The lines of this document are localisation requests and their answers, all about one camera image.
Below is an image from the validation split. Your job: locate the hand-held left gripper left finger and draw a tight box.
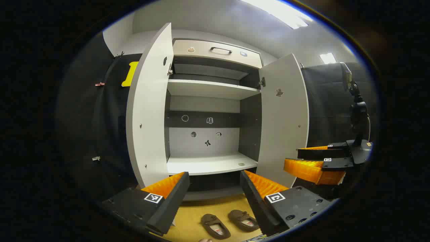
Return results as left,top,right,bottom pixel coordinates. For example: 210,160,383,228
101,172,190,237

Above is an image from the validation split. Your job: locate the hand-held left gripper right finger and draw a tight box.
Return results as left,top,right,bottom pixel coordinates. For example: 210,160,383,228
240,170,333,237

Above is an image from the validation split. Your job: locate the white shoe cabinet door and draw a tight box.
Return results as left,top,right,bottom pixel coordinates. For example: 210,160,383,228
256,53,309,188
126,22,174,189

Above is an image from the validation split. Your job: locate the long ceiling light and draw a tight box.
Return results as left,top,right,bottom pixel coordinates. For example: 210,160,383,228
240,0,313,30

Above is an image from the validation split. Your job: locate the brown fuzzy shoe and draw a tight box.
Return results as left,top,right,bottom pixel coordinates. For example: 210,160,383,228
201,213,231,240
228,209,260,232

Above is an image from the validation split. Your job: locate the white cabinet drawer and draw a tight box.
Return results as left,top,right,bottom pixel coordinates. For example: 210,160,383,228
172,39,263,69

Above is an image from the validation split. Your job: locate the small ceiling light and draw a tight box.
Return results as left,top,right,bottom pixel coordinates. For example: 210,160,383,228
319,52,337,65

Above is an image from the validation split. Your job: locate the black backdrop cloth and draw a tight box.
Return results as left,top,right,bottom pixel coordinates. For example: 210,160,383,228
55,32,143,202
301,62,378,158

